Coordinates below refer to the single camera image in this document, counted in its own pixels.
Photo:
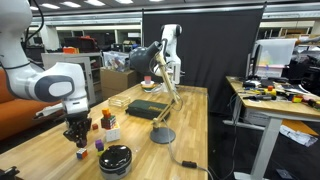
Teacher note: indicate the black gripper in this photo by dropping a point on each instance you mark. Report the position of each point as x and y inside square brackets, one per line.
[78, 126]

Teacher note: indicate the white robot arm foreground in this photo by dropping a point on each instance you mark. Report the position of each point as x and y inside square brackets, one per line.
[62, 82]

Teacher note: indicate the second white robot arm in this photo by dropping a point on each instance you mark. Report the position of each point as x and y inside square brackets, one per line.
[170, 33]

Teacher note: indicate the small Rubik's cube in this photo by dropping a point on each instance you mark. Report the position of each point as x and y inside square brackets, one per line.
[81, 153]

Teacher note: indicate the small red block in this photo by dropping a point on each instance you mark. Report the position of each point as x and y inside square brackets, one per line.
[95, 126]

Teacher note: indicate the violet block on yellow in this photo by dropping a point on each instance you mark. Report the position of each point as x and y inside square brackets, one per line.
[99, 145]

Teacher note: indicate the small yellow block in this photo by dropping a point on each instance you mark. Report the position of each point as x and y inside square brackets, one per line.
[99, 153]

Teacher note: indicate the dark Rubik's cube middle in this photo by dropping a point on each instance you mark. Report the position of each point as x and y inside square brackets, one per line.
[108, 123]

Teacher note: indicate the orange block on stack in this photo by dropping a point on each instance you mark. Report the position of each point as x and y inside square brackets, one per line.
[106, 113]

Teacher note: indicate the black and grey round bowl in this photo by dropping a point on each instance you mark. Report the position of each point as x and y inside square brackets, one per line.
[115, 162]

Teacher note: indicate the clear acrylic box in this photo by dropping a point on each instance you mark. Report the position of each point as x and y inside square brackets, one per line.
[119, 101]

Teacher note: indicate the dark green flat case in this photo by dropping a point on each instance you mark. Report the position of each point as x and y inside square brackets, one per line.
[145, 109]

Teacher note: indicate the stack of colourful plates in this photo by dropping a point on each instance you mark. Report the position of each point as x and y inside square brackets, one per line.
[147, 86]

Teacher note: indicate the pink red cup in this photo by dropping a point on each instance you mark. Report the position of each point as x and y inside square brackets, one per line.
[147, 79]

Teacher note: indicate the computer monitor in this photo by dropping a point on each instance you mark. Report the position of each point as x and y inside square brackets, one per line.
[273, 56]

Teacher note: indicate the white camera bar on wrist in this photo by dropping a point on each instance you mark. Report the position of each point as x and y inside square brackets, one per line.
[49, 112]

